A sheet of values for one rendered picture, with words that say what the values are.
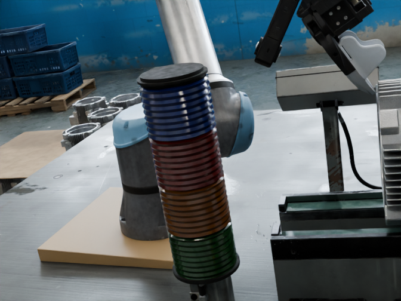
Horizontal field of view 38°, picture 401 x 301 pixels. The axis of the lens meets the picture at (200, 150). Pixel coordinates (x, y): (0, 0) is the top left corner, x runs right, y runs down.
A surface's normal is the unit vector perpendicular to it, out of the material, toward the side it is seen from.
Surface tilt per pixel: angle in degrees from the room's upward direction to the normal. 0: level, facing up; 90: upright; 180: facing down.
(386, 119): 45
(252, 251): 0
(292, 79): 52
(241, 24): 90
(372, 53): 92
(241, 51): 90
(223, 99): 59
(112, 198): 2
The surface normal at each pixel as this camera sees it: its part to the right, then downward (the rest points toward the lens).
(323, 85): -0.28, -0.29
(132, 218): -0.61, 0.04
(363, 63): -0.19, 0.40
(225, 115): 0.21, -0.26
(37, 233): -0.16, -0.93
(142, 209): -0.28, 0.06
